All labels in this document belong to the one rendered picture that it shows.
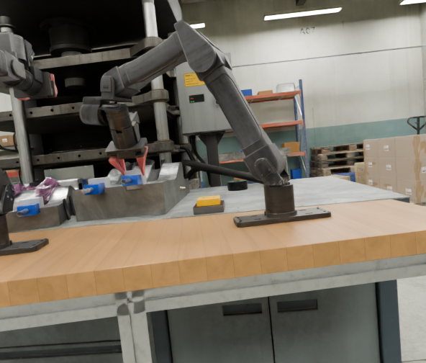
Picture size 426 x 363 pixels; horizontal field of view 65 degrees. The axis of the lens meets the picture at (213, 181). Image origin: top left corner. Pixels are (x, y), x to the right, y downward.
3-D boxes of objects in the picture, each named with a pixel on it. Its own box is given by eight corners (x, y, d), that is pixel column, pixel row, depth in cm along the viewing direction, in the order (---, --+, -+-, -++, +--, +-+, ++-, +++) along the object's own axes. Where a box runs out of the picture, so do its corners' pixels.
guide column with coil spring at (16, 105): (43, 266, 178) (6, 15, 168) (33, 266, 179) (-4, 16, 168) (48, 263, 184) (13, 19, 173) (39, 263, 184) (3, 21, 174)
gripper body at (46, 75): (14, 76, 95) (-1, 68, 88) (51, 73, 96) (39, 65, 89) (17, 99, 96) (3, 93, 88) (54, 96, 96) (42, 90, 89)
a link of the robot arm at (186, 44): (93, 75, 81) (198, 9, 69) (117, 81, 90) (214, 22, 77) (110, 122, 81) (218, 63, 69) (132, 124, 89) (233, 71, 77)
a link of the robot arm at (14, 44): (-2, 43, 88) (-33, 24, 76) (32, 40, 88) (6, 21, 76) (4, 88, 88) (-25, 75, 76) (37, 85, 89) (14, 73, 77)
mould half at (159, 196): (165, 213, 93) (160, 166, 92) (76, 222, 95) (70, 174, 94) (189, 191, 143) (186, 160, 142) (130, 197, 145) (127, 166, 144)
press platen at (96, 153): (181, 173, 165) (178, 137, 163) (-63, 198, 174) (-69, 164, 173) (199, 166, 247) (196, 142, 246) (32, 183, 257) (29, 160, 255)
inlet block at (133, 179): (134, 191, 85) (131, 170, 84) (114, 193, 85) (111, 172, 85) (147, 187, 98) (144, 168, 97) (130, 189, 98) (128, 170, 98)
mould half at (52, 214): (60, 225, 92) (54, 186, 91) (-48, 240, 86) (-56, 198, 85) (85, 203, 141) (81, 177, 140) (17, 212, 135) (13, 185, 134)
